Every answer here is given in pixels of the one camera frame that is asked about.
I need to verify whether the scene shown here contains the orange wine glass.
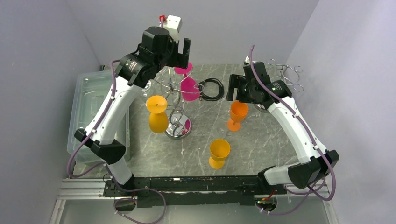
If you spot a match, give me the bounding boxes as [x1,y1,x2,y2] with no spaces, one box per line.
[226,101,249,132]

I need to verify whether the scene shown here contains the pink wine glass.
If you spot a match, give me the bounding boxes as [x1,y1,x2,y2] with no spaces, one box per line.
[174,62,200,102]

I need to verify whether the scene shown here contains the clear wine glass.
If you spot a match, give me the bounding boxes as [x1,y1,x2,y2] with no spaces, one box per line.
[214,125,226,135]
[141,81,154,98]

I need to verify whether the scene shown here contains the yellow-orange wine glass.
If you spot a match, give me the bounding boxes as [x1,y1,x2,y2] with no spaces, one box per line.
[209,139,231,169]

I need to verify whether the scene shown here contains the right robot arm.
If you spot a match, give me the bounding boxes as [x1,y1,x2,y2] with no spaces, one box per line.
[226,62,339,194]

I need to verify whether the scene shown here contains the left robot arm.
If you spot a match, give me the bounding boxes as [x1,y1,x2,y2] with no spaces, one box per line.
[74,25,191,196]

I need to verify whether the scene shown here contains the yellow wine glass left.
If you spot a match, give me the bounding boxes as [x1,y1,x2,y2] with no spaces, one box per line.
[146,95,169,133]

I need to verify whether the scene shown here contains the chrome wine glass rack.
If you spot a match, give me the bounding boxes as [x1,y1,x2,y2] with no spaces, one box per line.
[152,67,204,140]

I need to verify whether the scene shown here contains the clear plastic storage box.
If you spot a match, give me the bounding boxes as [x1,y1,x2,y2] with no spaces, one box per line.
[67,70,131,164]

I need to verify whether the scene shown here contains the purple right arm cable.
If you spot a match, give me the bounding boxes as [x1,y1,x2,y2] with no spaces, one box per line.
[249,45,336,216]

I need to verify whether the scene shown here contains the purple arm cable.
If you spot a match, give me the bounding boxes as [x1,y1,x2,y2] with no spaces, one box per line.
[66,59,168,224]
[249,45,336,216]

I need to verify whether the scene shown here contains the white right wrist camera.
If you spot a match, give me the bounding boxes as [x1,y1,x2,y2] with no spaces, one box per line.
[243,56,250,65]

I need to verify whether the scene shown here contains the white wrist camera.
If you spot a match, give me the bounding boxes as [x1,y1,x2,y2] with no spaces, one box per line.
[243,56,250,65]
[159,15,183,43]

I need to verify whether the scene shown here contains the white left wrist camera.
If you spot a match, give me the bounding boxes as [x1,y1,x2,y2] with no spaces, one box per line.
[159,15,183,43]

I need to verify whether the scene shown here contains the black coiled cable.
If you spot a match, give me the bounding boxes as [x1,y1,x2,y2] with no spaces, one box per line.
[198,77,225,102]

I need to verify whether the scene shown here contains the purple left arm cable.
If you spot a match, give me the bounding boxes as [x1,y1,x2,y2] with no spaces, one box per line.
[66,59,168,224]

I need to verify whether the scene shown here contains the aluminium frame rails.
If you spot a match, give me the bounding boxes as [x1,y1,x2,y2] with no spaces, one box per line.
[49,65,338,224]

